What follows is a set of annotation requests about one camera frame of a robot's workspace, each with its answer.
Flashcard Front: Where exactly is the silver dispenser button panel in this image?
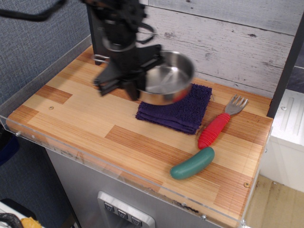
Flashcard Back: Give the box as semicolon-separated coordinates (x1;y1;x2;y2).
97;191;156;228

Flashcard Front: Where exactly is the purple folded cloth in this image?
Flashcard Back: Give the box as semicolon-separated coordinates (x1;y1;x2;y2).
135;84;212;135

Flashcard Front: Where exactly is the red handled metal fork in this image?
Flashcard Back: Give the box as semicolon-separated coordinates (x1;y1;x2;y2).
198;95;248;149

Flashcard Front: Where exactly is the dark grey left post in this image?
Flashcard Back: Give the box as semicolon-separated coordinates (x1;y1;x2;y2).
86;5;108;65

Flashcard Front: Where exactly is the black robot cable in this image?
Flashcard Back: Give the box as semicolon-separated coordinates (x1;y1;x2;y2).
0;0;157;46

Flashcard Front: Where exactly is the stainless steel pot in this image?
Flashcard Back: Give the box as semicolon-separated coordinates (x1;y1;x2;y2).
138;50;194;105

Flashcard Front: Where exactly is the clear acrylic guard rail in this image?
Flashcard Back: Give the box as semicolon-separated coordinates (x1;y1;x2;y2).
0;38;272;228

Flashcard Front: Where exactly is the dark grey post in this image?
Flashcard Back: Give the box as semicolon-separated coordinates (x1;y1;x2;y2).
267;14;304;118
86;5;108;65

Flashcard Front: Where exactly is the silver toy fridge cabinet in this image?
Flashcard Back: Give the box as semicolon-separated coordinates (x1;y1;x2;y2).
47;150;217;228

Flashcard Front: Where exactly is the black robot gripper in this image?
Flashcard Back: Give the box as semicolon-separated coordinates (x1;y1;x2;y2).
94;44;162;101

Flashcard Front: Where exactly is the green toy cucumber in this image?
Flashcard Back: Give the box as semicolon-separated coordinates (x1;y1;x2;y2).
170;147;215;180

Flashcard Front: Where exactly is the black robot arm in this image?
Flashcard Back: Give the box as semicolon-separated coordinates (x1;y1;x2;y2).
84;0;163;101

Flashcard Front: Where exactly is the white cabinet on right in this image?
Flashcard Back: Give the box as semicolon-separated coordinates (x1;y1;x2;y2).
260;89;304;192

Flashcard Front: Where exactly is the dark grey right post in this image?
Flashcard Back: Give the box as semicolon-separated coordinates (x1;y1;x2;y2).
267;14;304;118

